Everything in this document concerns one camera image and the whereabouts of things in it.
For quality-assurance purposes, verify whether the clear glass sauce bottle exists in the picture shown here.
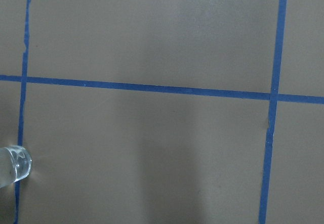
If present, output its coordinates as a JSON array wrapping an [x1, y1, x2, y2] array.
[[1, 145, 32, 188]]

